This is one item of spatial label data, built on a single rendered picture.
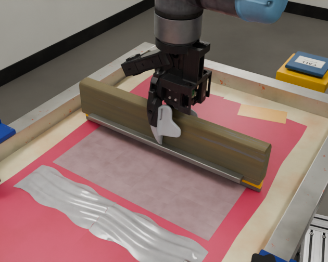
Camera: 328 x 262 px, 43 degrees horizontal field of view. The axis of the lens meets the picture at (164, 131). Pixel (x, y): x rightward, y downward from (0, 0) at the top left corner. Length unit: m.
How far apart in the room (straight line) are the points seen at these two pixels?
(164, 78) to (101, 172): 0.22
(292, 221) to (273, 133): 0.28
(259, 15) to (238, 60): 2.75
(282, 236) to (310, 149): 0.28
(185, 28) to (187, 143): 0.22
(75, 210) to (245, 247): 0.28
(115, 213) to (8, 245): 0.17
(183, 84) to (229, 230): 0.25
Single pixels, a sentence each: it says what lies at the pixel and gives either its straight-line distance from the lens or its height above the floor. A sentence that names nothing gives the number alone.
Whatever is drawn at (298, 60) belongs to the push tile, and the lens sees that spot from 1.17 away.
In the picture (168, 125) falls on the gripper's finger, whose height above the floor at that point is 1.05.
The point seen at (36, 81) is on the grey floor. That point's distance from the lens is 3.09.
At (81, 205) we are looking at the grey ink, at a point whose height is 0.96.
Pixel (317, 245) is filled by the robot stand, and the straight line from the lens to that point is 1.67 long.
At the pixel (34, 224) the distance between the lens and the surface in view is 0.72.
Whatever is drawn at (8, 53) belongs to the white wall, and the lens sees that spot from 3.10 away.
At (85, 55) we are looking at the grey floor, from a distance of 3.39.
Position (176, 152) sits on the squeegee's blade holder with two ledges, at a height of 0.99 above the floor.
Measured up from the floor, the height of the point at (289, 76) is 0.95.
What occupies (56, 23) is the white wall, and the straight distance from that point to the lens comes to 3.35.
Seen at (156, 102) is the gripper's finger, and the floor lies 1.09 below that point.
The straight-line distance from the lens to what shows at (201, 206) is 0.71.
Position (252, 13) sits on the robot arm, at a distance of 0.57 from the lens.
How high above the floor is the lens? 1.47
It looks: 37 degrees down
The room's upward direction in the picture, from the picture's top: straight up
